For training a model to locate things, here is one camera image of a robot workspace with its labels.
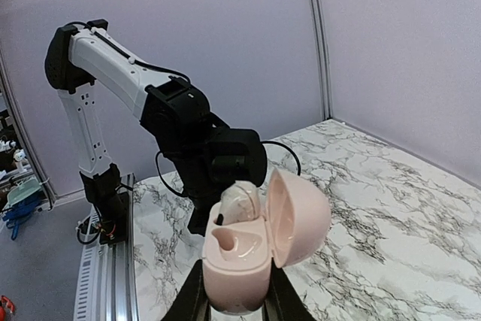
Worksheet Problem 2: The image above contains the corner frame post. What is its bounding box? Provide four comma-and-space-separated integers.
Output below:
310, 0, 333, 120
1, 53, 56, 209

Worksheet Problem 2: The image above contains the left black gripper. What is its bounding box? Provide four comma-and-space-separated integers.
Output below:
187, 197, 216, 236

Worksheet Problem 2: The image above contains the left corner frame post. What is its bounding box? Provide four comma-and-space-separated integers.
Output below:
1, 53, 56, 209

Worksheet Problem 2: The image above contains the pink earbud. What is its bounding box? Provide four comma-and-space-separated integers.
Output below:
215, 180, 261, 226

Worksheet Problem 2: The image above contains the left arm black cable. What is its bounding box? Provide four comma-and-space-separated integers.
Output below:
154, 140, 302, 198

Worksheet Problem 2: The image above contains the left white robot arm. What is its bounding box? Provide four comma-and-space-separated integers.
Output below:
44, 19, 267, 239

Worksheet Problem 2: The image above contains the red earbud case set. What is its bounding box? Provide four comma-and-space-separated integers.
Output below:
0, 295, 16, 320

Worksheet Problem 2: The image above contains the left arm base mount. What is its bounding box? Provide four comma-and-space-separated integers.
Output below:
77, 164, 133, 245

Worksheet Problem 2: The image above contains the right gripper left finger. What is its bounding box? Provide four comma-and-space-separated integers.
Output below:
162, 260, 205, 321

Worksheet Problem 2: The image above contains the right corner frame post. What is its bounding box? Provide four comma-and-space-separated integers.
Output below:
310, 0, 333, 120

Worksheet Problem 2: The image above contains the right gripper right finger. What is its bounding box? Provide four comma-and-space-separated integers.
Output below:
268, 266, 315, 321

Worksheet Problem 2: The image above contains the blue cable bundle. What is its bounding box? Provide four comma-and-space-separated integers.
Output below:
2, 204, 42, 241

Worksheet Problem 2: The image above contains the pink round earbud case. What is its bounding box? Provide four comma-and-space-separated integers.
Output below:
202, 169, 331, 315

